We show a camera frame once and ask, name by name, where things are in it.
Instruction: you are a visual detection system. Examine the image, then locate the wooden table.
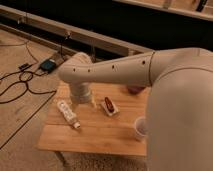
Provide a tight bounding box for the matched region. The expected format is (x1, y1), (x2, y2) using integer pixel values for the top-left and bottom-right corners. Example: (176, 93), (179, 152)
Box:
(38, 82), (149, 156)

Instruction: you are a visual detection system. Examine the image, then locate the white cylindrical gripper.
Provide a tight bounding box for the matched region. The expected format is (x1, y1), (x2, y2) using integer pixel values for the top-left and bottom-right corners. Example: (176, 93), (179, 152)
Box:
(69, 83), (92, 104)

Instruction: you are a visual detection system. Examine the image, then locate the black power adapter box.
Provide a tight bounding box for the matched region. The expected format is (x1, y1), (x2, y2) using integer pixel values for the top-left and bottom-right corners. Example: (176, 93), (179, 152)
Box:
(39, 59), (56, 73)

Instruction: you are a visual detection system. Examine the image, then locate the clear plastic bottle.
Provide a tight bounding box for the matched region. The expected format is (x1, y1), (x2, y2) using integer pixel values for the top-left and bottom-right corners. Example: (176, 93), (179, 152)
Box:
(57, 100), (81, 129)

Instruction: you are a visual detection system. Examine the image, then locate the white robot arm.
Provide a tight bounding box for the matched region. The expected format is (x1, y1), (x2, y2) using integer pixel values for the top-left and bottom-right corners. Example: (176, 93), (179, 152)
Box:
(59, 48), (213, 171)

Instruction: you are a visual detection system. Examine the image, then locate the black floor cable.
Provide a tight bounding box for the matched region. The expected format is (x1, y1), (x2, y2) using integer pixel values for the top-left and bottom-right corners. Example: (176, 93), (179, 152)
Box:
(0, 39), (58, 105)

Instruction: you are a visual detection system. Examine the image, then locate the white paper cup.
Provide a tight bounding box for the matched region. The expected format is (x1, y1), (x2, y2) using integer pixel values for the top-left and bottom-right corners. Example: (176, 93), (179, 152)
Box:
(134, 117), (147, 141)

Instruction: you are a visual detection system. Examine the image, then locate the small black floor plug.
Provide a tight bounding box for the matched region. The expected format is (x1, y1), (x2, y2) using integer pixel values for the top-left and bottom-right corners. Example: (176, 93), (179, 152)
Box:
(18, 63), (30, 71)

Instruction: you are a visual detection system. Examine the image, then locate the dark red ceramic bowl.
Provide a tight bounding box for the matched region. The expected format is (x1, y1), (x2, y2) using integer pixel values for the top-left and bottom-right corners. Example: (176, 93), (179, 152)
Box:
(127, 86), (144, 95)

